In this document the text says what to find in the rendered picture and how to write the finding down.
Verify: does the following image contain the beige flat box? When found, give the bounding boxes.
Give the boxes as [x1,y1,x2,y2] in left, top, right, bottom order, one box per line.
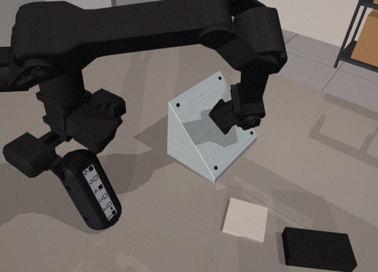
[222,198,268,244]

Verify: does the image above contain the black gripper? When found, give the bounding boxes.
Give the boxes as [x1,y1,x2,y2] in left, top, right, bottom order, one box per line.
[2,87,126,180]

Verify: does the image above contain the dark grey rocker switch panel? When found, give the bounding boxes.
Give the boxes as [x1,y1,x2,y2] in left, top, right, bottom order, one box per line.
[60,149,122,230]

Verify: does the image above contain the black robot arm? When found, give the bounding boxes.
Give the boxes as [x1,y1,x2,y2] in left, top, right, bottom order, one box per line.
[0,0,287,154]

